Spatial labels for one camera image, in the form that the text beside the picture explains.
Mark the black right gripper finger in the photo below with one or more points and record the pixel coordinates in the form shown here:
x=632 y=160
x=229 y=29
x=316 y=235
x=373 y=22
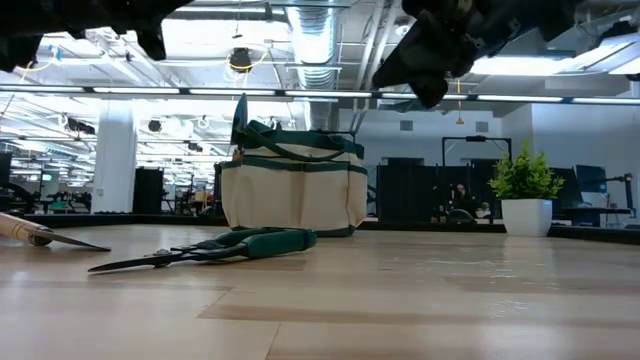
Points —
x=430 y=50
x=430 y=90

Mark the cream green canvas gardening bag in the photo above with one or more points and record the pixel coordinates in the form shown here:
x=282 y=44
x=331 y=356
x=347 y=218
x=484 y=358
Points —
x=295 y=195

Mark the background black robot arm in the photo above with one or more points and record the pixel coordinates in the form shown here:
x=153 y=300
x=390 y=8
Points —
x=627 y=187

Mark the yellow hanging pendant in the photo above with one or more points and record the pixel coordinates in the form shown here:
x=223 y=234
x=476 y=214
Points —
x=459 y=117

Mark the bright ceiling light panel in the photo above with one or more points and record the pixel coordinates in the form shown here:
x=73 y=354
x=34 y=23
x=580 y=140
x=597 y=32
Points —
x=550 y=62

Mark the black partition panels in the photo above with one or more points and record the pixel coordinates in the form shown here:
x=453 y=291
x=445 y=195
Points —
x=405 y=192

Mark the person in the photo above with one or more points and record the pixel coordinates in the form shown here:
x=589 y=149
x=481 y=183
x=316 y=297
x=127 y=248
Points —
x=461 y=197

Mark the white room pillar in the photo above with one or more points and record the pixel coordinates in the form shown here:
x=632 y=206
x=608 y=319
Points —
x=115 y=160

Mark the green plant in white pot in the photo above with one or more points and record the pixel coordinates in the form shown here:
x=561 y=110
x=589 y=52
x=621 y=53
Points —
x=525 y=215

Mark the long ceiling light strip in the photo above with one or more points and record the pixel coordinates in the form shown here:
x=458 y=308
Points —
x=225 y=91

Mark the black ceiling-hung device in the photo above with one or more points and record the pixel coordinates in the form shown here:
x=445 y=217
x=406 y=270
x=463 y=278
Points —
x=240 y=60

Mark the background blue monitor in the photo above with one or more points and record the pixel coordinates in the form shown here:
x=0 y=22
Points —
x=591 y=179

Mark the black cabinet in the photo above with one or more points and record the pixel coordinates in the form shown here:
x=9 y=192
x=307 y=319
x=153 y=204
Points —
x=148 y=192

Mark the black stand frame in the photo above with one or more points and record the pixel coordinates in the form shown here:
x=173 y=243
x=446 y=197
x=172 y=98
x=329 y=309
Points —
x=475 y=139

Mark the silver spiral ventilation duct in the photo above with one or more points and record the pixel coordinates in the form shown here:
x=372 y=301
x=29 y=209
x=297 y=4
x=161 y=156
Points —
x=314 y=40

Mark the black aluminium table frame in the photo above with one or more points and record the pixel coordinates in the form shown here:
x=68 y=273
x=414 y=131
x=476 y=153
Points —
x=150 y=219

